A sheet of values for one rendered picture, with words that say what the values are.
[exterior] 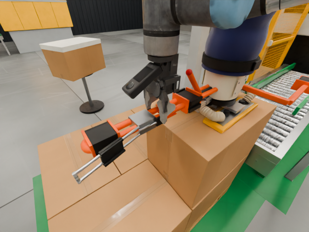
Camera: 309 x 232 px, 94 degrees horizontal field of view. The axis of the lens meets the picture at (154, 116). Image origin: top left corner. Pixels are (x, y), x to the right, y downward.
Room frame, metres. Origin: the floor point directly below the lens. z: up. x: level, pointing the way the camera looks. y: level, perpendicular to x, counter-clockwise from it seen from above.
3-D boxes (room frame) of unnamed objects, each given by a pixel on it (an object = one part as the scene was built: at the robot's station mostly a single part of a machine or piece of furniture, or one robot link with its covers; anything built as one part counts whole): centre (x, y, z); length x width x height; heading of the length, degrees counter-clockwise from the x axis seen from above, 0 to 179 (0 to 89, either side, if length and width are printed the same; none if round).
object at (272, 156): (0.86, -0.60, 0.58); 0.70 x 0.03 x 0.06; 37
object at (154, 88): (0.42, -0.02, 1.21); 0.09 x 0.08 x 0.12; 127
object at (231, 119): (0.59, -0.39, 0.97); 0.34 x 0.10 x 0.05; 128
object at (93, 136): (0.30, 0.15, 1.07); 0.08 x 0.07 x 0.05; 128
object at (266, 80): (1.99, -1.66, 0.60); 1.60 x 0.11 x 0.09; 127
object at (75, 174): (0.28, 0.07, 1.07); 0.31 x 0.03 x 0.05; 141
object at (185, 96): (0.51, -0.13, 1.08); 0.10 x 0.08 x 0.06; 38
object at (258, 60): (0.66, -0.33, 1.19); 0.23 x 0.23 x 0.04
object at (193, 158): (0.65, -0.31, 0.74); 0.60 x 0.40 x 0.40; 126
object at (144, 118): (0.37, 0.04, 1.07); 0.07 x 0.07 x 0.04; 38
